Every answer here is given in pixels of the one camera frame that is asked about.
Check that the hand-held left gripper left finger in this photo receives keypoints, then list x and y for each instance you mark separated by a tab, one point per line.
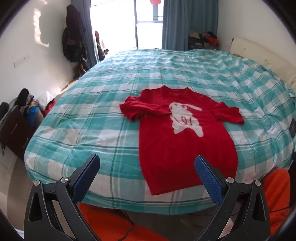
84	180

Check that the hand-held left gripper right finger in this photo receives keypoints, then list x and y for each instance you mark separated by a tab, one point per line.
209	179

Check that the red sweater with white rabbit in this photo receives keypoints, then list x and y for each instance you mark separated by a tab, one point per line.
185	157

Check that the heap of clothes on cabinet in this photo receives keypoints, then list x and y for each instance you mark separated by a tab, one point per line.
32	111

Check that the pile of dark clothes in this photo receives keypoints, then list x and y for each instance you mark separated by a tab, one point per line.
205	40

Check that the teal checked bed blanket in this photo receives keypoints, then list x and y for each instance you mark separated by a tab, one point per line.
92	129

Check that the red bag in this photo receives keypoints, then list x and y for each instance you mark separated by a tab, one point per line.
49	109

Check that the brown cabinet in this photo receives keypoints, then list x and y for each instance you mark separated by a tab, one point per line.
16	134

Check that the white plastic bag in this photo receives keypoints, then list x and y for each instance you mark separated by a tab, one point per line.
45	98

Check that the brown boots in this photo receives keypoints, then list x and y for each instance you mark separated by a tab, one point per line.
79	70

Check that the dark bags by door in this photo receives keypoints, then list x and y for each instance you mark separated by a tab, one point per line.
100	46

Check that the blue curtain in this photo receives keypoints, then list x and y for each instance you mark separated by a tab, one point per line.
185	23
89	34

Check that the dark hanging coats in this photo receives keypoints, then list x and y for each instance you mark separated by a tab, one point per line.
74	34

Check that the glass balcony door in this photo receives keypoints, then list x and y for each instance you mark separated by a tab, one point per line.
115	23

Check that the red hanging garment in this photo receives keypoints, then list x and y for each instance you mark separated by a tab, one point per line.
155	1

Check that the white wall socket strip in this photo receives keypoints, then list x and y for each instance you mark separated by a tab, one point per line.
22	60

